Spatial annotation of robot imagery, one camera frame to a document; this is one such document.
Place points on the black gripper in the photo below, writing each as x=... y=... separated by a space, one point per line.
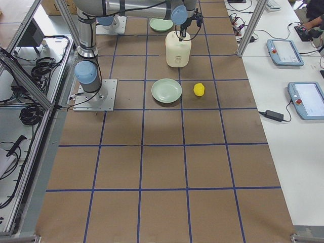
x=186 y=26

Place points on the cream rice cooker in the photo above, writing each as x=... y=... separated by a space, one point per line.
x=177 y=52

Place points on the person's hand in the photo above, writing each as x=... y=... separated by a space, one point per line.
x=308 y=25

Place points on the far green plate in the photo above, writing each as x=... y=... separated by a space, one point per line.
x=160 y=25

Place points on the green plate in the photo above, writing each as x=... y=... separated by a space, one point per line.
x=160 y=25
x=166 y=90

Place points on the near green plate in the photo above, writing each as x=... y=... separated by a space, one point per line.
x=166 y=90

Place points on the yellow plastic toy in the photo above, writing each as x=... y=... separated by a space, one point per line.
x=199 y=89

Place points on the upper teach pendant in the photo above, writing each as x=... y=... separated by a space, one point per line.
x=284 y=53

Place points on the teach pendant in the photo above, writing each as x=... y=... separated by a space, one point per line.
x=284 y=53
x=307 y=98

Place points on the black power adapter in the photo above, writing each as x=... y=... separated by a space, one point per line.
x=274 y=115

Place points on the black controller box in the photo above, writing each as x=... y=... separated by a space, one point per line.
x=305 y=35

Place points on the cardboard box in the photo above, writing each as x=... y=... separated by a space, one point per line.
x=51 y=8

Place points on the lower teach pendant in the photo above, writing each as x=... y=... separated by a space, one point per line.
x=307 y=98

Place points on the black monitor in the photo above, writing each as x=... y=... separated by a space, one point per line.
x=32 y=37

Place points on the aluminium frame post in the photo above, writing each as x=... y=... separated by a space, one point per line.
x=257 y=13

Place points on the aluminium frame rail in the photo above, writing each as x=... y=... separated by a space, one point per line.
x=24 y=79

